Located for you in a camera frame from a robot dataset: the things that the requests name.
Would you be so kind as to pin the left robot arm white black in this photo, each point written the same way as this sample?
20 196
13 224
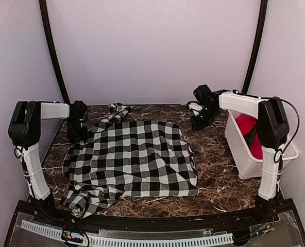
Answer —
25 133

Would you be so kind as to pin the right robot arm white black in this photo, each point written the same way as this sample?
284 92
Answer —
273 131

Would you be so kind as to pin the black front rail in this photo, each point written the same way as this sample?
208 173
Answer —
234 221

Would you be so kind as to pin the right black frame post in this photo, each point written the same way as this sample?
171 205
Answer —
255 46

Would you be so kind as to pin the left black frame post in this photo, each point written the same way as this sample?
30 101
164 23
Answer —
52 50

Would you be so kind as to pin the red garment in bin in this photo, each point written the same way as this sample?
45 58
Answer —
248 128

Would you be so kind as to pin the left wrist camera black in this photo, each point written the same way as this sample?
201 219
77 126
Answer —
78 111

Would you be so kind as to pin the white slotted cable duct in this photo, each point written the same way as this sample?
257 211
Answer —
112 238

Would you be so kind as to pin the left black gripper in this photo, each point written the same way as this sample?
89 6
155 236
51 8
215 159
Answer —
84 136

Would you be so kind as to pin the black white checkered shirt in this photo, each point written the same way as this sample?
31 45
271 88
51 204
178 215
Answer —
127 159

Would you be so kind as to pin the black frame post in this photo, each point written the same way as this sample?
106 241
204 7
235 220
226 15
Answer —
255 46
52 50

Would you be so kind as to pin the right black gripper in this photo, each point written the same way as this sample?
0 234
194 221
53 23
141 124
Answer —
199 125

